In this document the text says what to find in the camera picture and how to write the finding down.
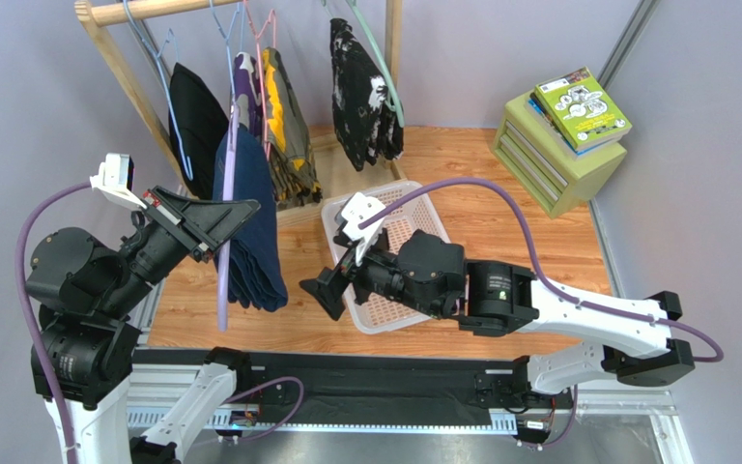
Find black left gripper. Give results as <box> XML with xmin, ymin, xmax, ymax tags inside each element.
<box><xmin>99</xmin><ymin>183</ymin><xmax>261</xmax><ymax>317</ymax></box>

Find lilac plastic hanger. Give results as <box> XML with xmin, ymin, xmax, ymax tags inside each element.
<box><xmin>216</xmin><ymin>96</ymin><xmax>240</xmax><ymax>333</ymax></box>

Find dark blue denim trousers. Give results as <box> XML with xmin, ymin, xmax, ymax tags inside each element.
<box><xmin>227</xmin><ymin>126</ymin><xmax>289</xmax><ymax>312</ymax></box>

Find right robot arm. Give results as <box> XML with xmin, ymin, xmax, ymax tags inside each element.
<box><xmin>300</xmin><ymin>230</ymin><xmax>696</xmax><ymax>395</ymax></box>

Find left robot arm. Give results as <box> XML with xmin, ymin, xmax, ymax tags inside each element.
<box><xmin>18</xmin><ymin>187</ymin><xmax>260</xmax><ymax>463</ymax></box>

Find grey yellow camouflage trousers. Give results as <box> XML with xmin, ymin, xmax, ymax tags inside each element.
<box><xmin>263</xmin><ymin>47</ymin><xmax>323</xmax><ymax>208</ymax></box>

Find purple grey patterned trousers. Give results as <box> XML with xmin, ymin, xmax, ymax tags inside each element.
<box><xmin>234</xmin><ymin>52</ymin><xmax>263</xmax><ymax>141</ymax></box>

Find black white splattered trousers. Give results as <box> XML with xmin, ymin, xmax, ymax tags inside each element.
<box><xmin>329</xmin><ymin>18</ymin><xmax>404</xmax><ymax>172</ymax></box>

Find light blue hanger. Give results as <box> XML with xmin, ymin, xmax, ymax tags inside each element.
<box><xmin>122</xmin><ymin>1</ymin><xmax>194</xmax><ymax>181</ymax></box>

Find pink hanger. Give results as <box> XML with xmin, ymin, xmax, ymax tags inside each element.
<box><xmin>243</xmin><ymin>0</ymin><xmax>277</xmax><ymax>160</ymax></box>

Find mint green hanger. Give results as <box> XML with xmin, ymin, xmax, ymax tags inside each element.
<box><xmin>320</xmin><ymin>1</ymin><xmax>406</xmax><ymax>141</ymax></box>

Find white perforated plastic basket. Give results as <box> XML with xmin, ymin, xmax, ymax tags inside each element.
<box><xmin>321</xmin><ymin>181</ymin><xmax>467</xmax><ymax>334</ymax></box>

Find wooden clothes rack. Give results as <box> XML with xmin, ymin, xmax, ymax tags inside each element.
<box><xmin>74</xmin><ymin>1</ymin><xmax>406</xmax><ymax>227</ymax></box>

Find green drawer cabinet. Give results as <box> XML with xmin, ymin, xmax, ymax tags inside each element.
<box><xmin>491</xmin><ymin>92</ymin><xmax>627</xmax><ymax>218</ymax></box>

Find blue book under stack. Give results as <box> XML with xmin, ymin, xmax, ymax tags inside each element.
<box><xmin>526</xmin><ymin>94</ymin><xmax>621</xmax><ymax>160</ymax></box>

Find green cover book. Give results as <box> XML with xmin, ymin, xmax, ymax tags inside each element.
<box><xmin>531</xmin><ymin>67</ymin><xmax>633</xmax><ymax>153</ymax></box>

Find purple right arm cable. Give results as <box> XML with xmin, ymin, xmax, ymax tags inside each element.
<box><xmin>357</xmin><ymin>177</ymin><xmax>726</xmax><ymax>449</ymax></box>

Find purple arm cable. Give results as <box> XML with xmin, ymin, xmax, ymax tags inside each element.
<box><xmin>357</xmin><ymin>177</ymin><xmax>726</xmax><ymax>449</ymax></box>
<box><xmin>14</xmin><ymin>182</ymin><xmax>305</xmax><ymax>464</ymax></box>

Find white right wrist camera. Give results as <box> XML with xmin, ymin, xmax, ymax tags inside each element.
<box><xmin>335</xmin><ymin>192</ymin><xmax>385</xmax><ymax>266</ymax></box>

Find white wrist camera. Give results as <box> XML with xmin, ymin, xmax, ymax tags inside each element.
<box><xmin>335</xmin><ymin>192</ymin><xmax>385</xmax><ymax>266</ymax></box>
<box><xmin>89</xmin><ymin>153</ymin><xmax>146</xmax><ymax>211</ymax></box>

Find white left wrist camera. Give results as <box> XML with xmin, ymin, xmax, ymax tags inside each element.
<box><xmin>89</xmin><ymin>153</ymin><xmax>146</xmax><ymax>211</ymax></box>

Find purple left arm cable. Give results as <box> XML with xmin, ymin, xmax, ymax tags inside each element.
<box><xmin>14</xmin><ymin>182</ymin><xmax>305</xmax><ymax>464</ymax></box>

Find blue wire hanger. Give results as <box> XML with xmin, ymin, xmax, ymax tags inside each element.
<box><xmin>208</xmin><ymin>0</ymin><xmax>244</xmax><ymax>102</ymax></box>

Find aluminium corner post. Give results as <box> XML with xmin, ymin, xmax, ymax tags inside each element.
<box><xmin>598</xmin><ymin>0</ymin><xmax>661</xmax><ymax>88</ymax></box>

